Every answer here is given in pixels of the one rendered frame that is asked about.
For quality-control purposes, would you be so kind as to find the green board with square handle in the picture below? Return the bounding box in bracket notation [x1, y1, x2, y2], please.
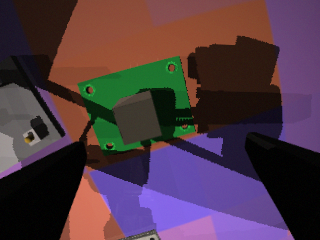
[77, 56, 196, 156]

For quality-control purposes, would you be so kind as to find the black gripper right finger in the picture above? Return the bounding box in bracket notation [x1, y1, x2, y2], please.
[244, 132, 320, 240]

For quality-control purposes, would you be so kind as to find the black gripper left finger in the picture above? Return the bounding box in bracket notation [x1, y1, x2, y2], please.
[0, 141, 87, 240]

